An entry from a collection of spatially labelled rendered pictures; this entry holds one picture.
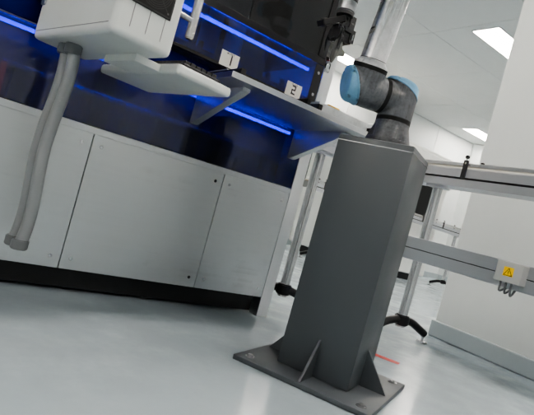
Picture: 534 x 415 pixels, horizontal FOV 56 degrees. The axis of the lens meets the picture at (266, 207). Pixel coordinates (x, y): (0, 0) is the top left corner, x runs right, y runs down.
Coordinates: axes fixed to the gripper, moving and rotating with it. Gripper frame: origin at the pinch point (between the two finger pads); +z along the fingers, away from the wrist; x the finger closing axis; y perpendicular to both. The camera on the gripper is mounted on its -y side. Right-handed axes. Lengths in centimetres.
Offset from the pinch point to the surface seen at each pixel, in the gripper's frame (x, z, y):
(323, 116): -18.1, 26.9, -9.1
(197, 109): 18, 35, -41
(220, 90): -27, 35, -56
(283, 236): 22, 75, 19
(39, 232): 22, 93, -84
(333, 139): -5.5, 30.6, 9.1
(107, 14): -31, 29, -93
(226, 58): 21.7, 11.2, -32.8
